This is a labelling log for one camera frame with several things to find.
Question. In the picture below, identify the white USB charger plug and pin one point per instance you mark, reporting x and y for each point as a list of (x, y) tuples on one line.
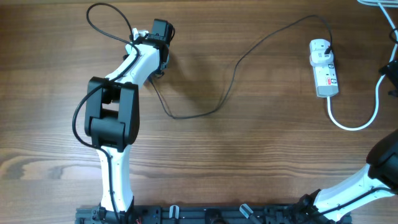
[(319, 58)]

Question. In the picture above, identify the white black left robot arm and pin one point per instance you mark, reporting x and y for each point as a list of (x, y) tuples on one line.
[(112, 116)]

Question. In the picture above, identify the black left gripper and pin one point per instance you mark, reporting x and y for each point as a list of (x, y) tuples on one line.
[(165, 58)]

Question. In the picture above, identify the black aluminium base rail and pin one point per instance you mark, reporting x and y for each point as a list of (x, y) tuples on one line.
[(174, 214)]

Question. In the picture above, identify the white grey power strip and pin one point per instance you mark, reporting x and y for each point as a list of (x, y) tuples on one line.
[(326, 84)]

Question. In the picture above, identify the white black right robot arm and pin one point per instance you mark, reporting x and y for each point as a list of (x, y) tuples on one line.
[(377, 179)]

